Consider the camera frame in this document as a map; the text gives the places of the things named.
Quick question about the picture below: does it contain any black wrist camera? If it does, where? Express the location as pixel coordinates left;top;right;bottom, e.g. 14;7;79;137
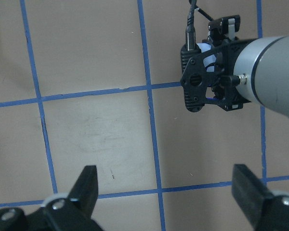
180;44;223;113

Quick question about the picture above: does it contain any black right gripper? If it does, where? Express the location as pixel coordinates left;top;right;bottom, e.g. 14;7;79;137
206;14;250;111

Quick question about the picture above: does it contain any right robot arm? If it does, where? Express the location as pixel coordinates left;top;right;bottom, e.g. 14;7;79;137
216;35;289;118

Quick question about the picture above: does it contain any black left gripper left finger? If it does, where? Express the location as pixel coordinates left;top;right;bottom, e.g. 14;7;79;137
0;165;104;231

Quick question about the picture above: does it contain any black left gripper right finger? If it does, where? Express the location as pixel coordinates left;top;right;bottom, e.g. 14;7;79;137
231;164;289;231

